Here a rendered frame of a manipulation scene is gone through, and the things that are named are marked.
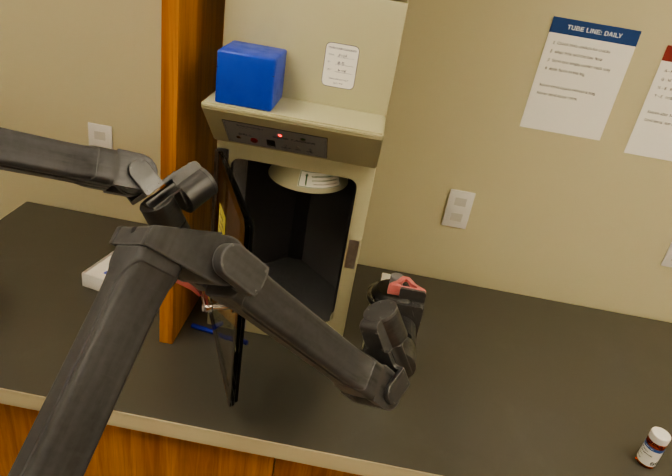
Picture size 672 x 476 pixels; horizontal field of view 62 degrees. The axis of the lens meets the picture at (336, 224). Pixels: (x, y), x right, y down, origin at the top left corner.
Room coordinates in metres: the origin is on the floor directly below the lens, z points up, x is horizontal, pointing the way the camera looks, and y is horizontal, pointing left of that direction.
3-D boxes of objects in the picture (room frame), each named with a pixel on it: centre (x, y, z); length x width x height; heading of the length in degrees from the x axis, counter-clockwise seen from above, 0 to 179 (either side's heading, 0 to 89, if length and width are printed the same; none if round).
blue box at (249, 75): (0.99, 0.19, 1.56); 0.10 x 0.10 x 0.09; 88
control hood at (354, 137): (0.99, 0.10, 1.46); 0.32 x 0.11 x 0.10; 88
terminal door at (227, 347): (0.90, 0.19, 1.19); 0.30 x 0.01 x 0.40; 23
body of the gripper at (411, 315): (0.80, -0.14, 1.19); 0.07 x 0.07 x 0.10; 87
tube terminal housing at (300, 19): (1.17, 0.10, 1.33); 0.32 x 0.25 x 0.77; 88
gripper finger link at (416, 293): (0.87, -0.15, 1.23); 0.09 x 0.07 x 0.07; 177
